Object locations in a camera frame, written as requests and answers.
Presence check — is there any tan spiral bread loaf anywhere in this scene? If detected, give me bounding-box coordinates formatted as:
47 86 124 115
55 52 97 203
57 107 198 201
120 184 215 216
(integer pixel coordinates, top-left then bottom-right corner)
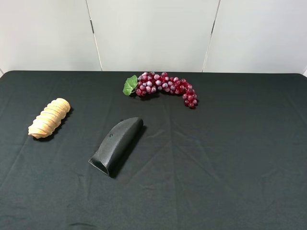
28 98 71 139

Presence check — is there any red artificial grape bunch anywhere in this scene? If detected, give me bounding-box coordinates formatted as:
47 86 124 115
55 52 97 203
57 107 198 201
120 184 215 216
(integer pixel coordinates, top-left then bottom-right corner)
123 71 199 109

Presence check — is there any black curved plastic cover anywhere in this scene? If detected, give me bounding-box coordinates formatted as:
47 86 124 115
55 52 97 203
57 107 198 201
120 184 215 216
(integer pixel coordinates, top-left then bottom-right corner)
88 117 143 176

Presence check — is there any black tablecloth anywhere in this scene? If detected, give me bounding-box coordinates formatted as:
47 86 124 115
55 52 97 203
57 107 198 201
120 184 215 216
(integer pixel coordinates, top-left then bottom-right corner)
0 71 307 230

